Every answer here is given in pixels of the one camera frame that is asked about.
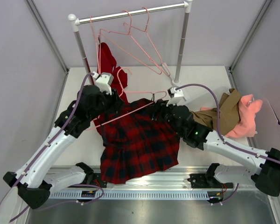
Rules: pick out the red dress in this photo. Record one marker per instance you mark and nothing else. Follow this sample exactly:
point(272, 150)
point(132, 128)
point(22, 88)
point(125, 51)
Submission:
point(108, 64)

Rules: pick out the white slotted cable duct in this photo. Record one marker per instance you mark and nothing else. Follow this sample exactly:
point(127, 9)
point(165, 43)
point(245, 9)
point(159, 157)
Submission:
point(136, 195)

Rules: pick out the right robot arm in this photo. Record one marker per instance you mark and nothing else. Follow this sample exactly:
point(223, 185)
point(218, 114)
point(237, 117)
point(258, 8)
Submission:
point(256, 166)

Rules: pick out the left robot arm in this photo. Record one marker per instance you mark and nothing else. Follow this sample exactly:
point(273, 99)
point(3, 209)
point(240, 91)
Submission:
point(32, 181)

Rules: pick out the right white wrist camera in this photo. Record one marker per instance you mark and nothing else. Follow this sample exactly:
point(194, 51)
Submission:
point(176, 95)

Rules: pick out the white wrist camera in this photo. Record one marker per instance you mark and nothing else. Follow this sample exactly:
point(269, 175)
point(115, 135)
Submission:
point(176, 95)
point(103, 82)

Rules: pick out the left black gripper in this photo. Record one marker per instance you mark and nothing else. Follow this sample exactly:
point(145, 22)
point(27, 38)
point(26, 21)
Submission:
point(116, 99)

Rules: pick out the red plaid skirt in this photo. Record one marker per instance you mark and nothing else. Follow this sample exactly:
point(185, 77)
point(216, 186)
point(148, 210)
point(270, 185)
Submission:
point(135, 145)

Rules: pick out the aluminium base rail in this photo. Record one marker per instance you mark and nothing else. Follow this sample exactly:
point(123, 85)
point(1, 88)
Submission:
point(171, 179)

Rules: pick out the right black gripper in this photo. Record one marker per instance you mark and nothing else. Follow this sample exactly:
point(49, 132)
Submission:
point(160, 106)

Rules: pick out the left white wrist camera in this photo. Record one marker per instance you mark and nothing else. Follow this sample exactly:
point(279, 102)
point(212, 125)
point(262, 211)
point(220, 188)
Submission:
point(103, 82)

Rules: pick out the brown garment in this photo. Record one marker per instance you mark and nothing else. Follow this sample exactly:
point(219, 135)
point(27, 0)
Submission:
point(229, 115)

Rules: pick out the white clothes rack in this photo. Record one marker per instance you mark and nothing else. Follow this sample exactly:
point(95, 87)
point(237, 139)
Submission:
point(175, 81)

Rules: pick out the pink hanger holding dress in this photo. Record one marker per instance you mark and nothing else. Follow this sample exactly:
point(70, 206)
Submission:
point(97, 46)

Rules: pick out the pink garment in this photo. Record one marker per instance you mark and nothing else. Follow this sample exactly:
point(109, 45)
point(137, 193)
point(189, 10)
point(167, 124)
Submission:
point(247, 108)

